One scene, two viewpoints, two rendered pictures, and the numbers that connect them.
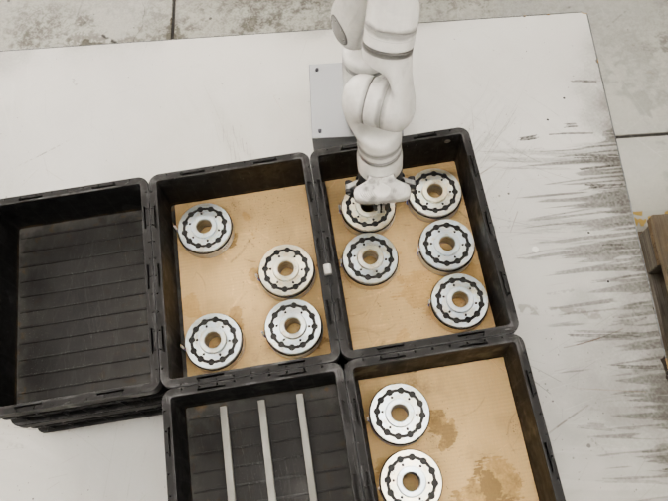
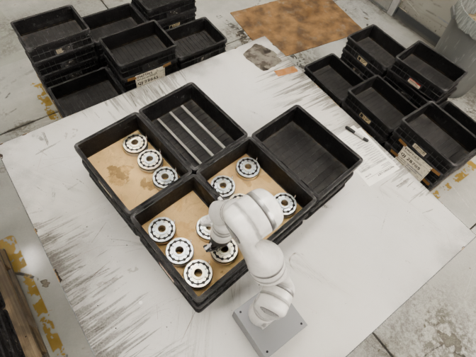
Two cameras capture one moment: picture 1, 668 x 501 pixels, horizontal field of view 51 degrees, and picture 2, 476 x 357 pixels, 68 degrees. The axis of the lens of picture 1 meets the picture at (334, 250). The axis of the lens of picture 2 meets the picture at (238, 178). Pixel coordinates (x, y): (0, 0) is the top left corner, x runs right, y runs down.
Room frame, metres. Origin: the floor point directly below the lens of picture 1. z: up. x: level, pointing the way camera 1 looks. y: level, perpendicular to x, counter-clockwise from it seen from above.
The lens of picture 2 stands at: (0.88, -0.41, 2.13)
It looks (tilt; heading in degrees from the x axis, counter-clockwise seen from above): 59 degrees down; 133
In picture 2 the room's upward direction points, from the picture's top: 10 degrees clockwise
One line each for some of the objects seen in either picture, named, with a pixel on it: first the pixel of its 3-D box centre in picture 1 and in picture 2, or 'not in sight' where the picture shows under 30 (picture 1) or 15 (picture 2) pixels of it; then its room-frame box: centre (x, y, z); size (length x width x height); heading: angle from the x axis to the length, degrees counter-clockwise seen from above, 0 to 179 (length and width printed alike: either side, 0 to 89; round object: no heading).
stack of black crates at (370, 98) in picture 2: not in sight; (373, 117); (0.30, 1.48, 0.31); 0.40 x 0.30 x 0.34; 177
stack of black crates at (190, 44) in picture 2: not in sight; (193, 55); (-0.89, 0.80, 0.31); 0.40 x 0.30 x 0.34; 87
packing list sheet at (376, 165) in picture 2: not in sight; (363, 154); (0.55, 0.84, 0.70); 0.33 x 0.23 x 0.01; 177
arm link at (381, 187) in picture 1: (380, 164); (219, 224); (0.54, -0.09, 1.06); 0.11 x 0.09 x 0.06; 176
